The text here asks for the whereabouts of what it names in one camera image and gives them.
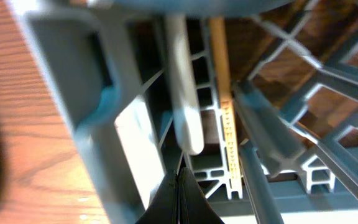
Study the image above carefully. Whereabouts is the long wooden chopstick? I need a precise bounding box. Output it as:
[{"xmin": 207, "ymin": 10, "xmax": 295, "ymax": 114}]
[{"xmin": 209, "ymin": 17, "xmax": 243, "ymax": 198}]

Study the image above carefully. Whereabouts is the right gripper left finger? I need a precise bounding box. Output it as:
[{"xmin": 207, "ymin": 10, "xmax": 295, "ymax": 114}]
[{"xmin": 135, "ymin": 172, "xmax": 178, "ymax": 224}]

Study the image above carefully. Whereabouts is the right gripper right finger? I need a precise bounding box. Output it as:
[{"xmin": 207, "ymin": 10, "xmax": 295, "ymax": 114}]
[{"xmin": 178, "ymin": 167, "xmax": 224, "ymax": 224}]

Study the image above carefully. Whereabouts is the dark blue plate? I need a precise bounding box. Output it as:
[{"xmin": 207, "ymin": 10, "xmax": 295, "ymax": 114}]
[{"xmin": 112, "ymin": 0, "xmax": 293, "ymax": 17}]

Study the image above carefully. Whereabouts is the grey plastic dishwasher rack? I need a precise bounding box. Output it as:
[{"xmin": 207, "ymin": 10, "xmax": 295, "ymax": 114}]
[{"xmin": 9, "ymin": 1, "xmax": 358, "ymax": 223}]

